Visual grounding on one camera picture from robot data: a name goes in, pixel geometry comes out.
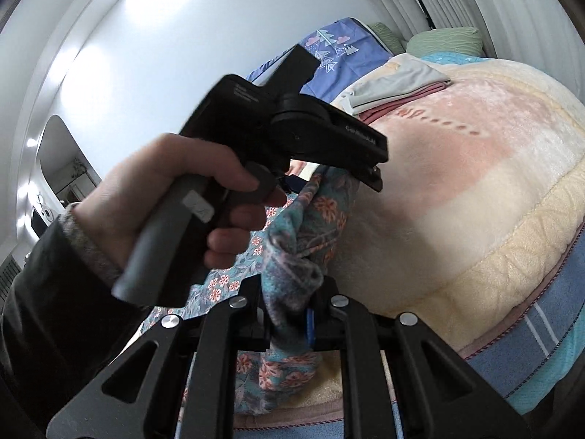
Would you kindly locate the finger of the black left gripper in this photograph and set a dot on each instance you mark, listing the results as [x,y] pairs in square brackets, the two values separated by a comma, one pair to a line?
[296,70]

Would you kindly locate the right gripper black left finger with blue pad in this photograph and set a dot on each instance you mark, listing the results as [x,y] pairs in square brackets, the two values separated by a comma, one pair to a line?
[177,380]

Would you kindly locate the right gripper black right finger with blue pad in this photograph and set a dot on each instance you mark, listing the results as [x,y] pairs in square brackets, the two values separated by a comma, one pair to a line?
[400,379]

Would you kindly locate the teal floral long-sleeve garment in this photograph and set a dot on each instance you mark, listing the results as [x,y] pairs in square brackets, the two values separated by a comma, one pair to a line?
[291,255]

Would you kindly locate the dark jacket sleeve forearm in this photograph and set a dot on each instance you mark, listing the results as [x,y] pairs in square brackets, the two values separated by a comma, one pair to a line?
[60,326]

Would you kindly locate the person's left hand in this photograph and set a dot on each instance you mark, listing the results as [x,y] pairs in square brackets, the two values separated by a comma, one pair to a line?
[113,215]

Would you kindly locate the blue tree-print sheet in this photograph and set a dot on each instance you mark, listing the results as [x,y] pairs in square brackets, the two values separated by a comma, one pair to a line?
[347,50]

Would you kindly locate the pink folded garment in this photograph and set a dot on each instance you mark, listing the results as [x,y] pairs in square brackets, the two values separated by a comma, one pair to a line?
[384,107]

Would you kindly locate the dark green pillow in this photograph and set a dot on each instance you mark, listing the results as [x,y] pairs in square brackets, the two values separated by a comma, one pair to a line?
[393,42]

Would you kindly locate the teal striped bed sheet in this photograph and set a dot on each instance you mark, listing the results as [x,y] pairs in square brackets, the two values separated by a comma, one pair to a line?
[479,230]

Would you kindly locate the grey folded garment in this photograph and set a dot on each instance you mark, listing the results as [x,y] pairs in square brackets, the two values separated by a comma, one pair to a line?
[410,78]

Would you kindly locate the light green pillow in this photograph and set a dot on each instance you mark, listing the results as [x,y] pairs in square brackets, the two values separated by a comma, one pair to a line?
[464,40]

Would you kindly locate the cream peach plush blanket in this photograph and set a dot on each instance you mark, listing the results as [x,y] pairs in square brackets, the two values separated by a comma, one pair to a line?
[479,229]

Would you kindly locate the white pleated curtain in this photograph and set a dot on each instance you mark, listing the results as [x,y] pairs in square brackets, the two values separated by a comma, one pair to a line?
[536,31]

